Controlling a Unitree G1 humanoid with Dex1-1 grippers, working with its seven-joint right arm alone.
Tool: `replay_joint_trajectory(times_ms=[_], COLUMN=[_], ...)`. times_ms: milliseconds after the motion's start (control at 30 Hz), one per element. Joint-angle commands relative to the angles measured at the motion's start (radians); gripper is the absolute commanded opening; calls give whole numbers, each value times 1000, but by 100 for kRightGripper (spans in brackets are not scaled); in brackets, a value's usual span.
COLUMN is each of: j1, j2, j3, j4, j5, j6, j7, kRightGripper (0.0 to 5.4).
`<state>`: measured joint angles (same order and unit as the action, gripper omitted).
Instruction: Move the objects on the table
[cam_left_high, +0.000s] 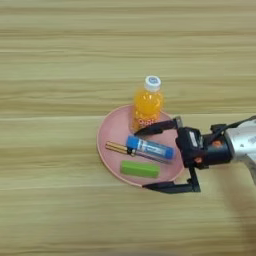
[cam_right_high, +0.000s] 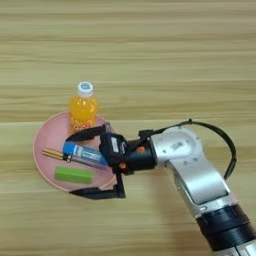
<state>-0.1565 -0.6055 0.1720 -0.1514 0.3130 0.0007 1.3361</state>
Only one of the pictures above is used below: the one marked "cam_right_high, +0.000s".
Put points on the blue cylindrical tube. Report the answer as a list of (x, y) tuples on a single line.
[(83, 153)]

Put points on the green rectangular block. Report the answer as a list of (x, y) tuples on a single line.
[(73, 175)]

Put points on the orange juice bottle white cap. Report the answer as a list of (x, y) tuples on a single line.
[(82, 110)]

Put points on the pink round plate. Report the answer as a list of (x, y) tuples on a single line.
[(50, 133)]

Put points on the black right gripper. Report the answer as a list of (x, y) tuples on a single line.
[(140, 156)]

